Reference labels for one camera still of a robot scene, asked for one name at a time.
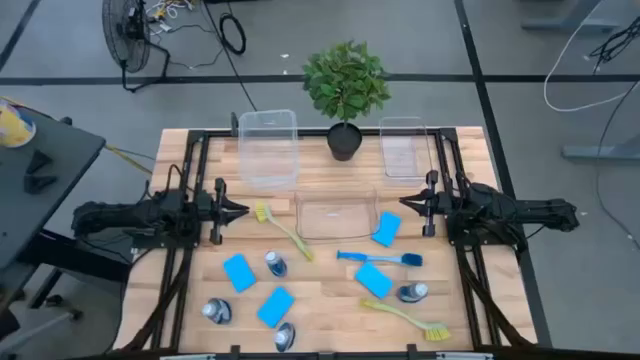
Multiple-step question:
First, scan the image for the grey desk foot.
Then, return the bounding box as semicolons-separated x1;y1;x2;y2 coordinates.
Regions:
522;0;621;31
562;133;640;161

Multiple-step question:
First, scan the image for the black aluminium table frame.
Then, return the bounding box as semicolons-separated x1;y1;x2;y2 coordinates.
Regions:
119;127;537;360

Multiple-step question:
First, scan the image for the tangle of white cables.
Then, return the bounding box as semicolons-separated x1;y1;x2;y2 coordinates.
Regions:
147;0;201;34

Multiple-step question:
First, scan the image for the green plant in black pot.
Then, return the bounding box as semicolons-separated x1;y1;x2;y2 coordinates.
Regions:
301;39;393;162

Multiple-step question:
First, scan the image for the blue dish brush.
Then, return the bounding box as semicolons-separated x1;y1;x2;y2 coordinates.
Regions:
335;249;425;268

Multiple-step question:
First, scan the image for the white cable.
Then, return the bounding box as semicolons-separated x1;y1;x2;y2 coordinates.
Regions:
543;0;640;113

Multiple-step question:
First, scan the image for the dark grey desk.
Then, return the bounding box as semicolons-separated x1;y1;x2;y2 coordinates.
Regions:
0;99;134;360

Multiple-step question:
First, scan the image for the black plastic wedge part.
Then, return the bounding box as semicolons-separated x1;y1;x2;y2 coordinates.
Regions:
25;148;54;175
23;173;59;195

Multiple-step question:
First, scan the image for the yellow cable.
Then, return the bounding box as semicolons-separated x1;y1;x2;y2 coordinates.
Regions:
104;143;154;176

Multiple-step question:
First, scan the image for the blue rectangular sponge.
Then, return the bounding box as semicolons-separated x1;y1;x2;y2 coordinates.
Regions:
370;210;403;249
256;285;297;330
222;252;258;294
353;261;395;301

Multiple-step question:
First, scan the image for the yellow-green dish brush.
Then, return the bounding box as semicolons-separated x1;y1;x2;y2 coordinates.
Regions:
254;200;316;263
359;297;452;343

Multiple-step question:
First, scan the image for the tall clear plastic bin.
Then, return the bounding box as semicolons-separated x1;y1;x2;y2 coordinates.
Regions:
237;108;301;190

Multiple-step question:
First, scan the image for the black cable bundle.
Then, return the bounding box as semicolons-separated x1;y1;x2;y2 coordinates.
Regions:
589;14;640;66

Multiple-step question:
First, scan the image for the coiled black cable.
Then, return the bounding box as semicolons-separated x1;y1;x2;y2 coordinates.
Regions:
218;12;248;56

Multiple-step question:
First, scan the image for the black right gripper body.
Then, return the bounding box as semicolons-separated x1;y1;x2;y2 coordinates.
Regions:
423;169;454;238

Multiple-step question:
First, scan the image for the black standing fan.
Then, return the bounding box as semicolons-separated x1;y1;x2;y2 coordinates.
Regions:
102;0;171;94

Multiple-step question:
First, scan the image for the long black cable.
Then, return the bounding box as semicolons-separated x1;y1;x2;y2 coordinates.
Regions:
202;0;259;113

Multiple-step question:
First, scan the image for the thin black cable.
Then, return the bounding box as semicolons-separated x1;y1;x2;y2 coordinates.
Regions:
594;79;640;250

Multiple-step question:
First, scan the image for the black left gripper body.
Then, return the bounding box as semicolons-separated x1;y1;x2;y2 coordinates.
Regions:
197;177;225;246

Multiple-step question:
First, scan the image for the narrow clear plastic bin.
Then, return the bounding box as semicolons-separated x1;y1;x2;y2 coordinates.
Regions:
378;115;435;182

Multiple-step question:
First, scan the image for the blue dish soap bottle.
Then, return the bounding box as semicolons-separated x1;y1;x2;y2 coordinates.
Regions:
273;321;297;353
200;297;233;326
396;281;430;305
263;250;289;279

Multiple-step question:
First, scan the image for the clear bin with curved rim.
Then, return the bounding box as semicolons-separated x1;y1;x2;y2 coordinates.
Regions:
293;185;381;242

